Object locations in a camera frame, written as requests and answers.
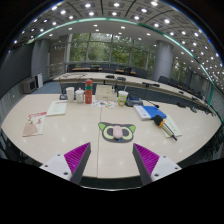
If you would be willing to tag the cat face mouse pad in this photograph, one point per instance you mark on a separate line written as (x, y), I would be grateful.
(107, 131)

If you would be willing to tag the white notepad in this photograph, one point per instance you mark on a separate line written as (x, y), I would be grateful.
(175, 128)

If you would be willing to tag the dark grey conference console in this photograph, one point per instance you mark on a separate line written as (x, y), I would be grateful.
(134, 101)

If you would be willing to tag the white floor appliance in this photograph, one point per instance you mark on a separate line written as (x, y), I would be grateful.
(39, 80)

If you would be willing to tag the grey box appliance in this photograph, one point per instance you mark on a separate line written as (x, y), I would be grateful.
(29, 85)

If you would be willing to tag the black handheld microphone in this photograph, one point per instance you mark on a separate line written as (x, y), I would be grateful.
(158, 120)

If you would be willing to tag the red and white booklet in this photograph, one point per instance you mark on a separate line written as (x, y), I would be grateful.
(34, 124)

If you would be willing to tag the pink computer mouse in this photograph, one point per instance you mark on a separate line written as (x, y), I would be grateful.
(117, 132)

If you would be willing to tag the white paper cup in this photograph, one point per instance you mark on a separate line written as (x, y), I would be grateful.
(70, 94)

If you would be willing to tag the white paper document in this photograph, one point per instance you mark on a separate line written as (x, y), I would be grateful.
(57, 108)

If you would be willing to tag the black gooseneck microphone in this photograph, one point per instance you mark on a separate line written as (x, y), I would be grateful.
(155, 105)

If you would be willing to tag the blue book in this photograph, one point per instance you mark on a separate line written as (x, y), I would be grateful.
(155, 111)

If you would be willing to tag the beige cardboard box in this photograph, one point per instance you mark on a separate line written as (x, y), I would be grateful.
(105, 93)

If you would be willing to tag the red thermos bottle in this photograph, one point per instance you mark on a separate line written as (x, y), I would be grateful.
(88, 93)

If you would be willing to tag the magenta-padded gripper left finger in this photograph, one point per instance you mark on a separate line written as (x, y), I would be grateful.
(57, 165)

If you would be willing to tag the dark office chairs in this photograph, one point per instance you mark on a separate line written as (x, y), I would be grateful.
(140, 72)

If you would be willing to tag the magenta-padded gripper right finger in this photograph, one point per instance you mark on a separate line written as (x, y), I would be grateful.
(164, 165)

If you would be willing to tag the green printed paper cup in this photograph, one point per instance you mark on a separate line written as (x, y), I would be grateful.
(122, 98)

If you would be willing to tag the white lidded mug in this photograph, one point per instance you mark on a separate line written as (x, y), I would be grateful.
(79, 96)

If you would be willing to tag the colourful sticker sheet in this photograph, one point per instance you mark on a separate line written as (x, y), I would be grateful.
(102, 104)

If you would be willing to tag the black microphone base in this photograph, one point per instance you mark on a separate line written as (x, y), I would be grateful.
(63, 97)

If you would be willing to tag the ceiling lights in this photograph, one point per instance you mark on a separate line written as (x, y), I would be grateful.
(95, 25)

